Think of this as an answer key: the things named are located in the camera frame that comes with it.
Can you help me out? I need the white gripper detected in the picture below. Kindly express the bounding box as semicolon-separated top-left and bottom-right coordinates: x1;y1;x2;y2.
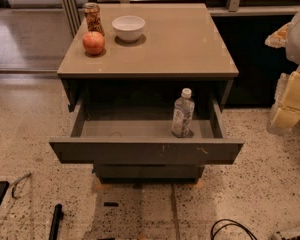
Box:
265;12;300;129

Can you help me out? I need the clear plastic water bottle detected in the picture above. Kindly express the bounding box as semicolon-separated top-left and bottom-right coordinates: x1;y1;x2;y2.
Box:
171;88;195;138

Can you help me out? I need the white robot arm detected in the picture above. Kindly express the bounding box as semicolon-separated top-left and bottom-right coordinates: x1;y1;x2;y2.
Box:
265;11;300;135

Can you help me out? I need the grey cabinet with counter top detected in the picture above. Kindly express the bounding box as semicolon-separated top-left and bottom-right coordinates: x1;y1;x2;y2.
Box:
58;4;238;182

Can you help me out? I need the open grey top drawer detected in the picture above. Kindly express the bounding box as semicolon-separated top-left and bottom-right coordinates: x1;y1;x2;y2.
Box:
50;96;244;166

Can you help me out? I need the white ceramic bowl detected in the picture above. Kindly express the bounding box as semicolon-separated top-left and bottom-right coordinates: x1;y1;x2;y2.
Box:
112;15;145;43

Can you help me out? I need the red apple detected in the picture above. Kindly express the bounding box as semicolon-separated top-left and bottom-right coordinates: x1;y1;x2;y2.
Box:
82;31;105;55

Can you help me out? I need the small black tape piece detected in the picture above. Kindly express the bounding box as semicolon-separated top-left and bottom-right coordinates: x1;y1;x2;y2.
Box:
103;202;119;207

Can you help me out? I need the black bar on floor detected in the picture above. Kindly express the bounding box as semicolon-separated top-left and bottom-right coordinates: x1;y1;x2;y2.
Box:
48;204;63;240

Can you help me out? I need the black cable loop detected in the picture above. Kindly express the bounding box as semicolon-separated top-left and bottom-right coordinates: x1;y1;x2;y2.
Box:
210;218;258;240

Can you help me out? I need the thin cable on floor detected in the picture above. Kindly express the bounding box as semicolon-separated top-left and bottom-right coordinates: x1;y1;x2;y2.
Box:
9;172;32;200

